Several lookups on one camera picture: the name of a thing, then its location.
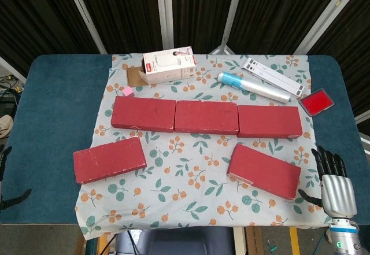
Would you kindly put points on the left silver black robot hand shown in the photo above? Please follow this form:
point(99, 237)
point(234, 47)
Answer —
point(17, 197)

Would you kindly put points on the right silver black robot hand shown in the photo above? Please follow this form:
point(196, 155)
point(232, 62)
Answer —
point(338, 191)

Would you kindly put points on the red brick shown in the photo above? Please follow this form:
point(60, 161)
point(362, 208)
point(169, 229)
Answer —
point(263, 171)
point(110, 161)
point(205, 117)
point(143, 113)
point(269, 121)

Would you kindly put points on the small pink cube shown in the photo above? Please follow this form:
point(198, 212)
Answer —
point(127, 91)

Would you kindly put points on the beige shoe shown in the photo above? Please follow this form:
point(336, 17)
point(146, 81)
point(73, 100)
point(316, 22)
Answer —
point(5, 126)

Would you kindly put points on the red ink pad case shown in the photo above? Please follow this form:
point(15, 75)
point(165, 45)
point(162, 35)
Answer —
point(316, 102)

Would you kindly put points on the brown cardboard carton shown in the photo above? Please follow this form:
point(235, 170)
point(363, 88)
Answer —
point(254, 240)

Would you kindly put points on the blue felt table cover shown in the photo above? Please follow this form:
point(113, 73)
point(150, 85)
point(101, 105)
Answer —
point(57, 107)

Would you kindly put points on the slim white long box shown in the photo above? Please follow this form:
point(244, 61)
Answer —
point(277, 74)
point(273, 79)

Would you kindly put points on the blue and clear film roll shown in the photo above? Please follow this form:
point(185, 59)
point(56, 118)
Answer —
point(251, 86)

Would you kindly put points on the floral print tablecloth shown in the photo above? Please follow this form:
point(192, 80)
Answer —
point(185, 180)

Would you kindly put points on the grey-blue robot torso base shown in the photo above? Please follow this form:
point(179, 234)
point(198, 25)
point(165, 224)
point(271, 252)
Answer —
point(179, 242)

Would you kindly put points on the brown cardboard piece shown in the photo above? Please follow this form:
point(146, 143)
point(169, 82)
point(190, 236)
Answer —
point(133, 77)

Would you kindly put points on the white product carton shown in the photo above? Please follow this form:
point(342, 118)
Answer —
point(170, 70)

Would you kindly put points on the dark pleated curtain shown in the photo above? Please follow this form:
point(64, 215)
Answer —
point(130, 12)

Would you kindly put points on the white metal frame pole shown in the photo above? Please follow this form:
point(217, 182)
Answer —
point(85, 18)
point(164, 12)
point(326, 15)
point(233, 12)

